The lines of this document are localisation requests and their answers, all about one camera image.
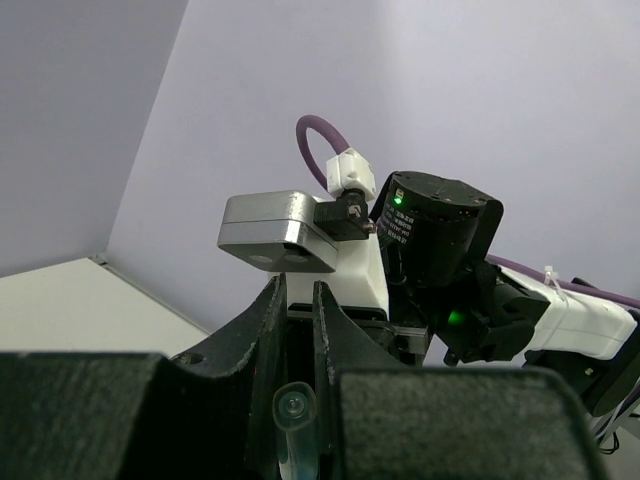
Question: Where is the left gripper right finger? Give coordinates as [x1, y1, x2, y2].
[312, 281, 608, 479]

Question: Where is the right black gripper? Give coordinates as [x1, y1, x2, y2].
[287, 307, 430, 368]

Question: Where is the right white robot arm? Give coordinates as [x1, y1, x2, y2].
[285, 171, 639, 419]

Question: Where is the blue pen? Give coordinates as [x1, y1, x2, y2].
[272, 382, 319, 479]

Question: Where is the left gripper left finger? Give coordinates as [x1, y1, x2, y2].
[1, 276, 287, 479]

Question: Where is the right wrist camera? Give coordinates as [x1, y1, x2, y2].
[215, 147, 391, 321]

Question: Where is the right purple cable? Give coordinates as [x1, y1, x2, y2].
[295, 114, 640, 307]

